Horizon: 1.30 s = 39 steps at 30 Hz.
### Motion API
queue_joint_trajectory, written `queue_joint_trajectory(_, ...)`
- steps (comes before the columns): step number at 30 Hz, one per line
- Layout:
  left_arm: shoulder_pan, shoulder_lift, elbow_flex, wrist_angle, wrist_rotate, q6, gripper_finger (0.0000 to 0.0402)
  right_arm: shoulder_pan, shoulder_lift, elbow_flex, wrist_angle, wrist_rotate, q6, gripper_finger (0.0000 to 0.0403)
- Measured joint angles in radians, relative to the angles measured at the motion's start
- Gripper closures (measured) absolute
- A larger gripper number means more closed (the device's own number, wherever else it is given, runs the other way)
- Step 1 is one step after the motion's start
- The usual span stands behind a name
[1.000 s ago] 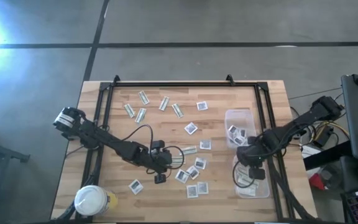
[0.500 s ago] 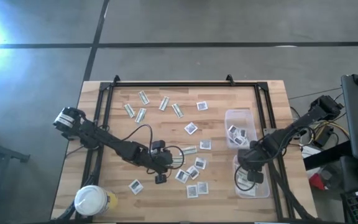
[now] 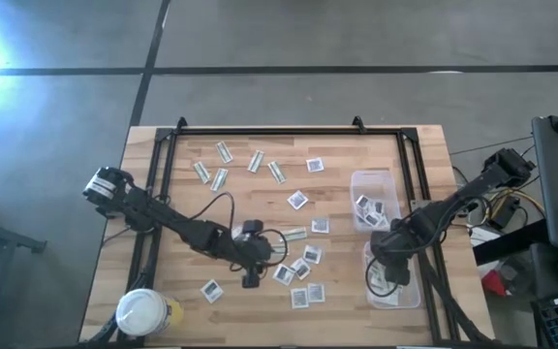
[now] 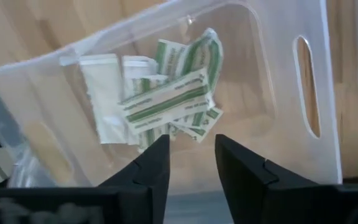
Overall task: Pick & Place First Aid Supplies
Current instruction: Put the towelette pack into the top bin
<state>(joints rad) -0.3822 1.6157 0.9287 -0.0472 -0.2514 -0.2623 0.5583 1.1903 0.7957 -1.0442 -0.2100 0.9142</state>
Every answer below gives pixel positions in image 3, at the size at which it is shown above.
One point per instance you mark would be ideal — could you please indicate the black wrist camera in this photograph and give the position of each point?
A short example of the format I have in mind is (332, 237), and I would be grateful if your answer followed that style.
(252, 226)
(397, 274)

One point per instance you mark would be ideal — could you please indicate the black beam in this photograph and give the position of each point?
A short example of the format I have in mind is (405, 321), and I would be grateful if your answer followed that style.
(511, 242)

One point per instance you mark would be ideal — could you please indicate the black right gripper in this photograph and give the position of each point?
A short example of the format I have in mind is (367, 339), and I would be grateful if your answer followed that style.
(395, 240)

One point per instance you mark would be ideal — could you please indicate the clear plastic container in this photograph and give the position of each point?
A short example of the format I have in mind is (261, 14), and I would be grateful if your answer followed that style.
(376, 181)
(414, 291)

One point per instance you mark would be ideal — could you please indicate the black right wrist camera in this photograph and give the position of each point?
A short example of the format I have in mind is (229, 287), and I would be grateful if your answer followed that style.
(397, 274)

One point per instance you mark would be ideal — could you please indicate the black power box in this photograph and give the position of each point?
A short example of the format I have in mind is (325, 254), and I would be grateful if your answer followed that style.
(504, 213)

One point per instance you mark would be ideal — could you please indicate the black metal stand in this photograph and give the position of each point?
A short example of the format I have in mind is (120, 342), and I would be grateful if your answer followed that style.
(17, 242)

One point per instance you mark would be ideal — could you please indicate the grey mounting bracket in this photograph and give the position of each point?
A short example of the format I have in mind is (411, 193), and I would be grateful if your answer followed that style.
(418, 202)

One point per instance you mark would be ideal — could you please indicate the white green bandage packet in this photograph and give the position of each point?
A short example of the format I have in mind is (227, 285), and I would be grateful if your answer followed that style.
(294, 234)
(224, 151)
(279, 249)
(219, 180)
(389, 299)
(277, 172)
(256, 161)
(202, 172)
(377, 278)

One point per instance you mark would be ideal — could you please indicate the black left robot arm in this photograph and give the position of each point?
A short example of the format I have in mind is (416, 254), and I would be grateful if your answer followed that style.
(163, 218)

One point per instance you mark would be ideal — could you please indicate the black metal rig frame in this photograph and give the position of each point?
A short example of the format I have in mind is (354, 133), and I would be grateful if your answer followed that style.
(284, 131)

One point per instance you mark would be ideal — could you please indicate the red object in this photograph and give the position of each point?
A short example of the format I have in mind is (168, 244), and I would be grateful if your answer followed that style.
(493, 283)

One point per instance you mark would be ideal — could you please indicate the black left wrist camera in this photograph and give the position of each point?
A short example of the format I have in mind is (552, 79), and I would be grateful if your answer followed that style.
(252, 226)

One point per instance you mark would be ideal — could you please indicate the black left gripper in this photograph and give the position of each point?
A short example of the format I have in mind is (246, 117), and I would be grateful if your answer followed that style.
(250, 252)

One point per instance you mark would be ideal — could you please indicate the yellow container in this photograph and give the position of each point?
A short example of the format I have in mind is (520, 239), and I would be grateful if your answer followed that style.
(177, 312)

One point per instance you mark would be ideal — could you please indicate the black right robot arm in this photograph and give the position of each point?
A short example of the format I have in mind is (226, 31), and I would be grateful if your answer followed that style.
(453, 203)

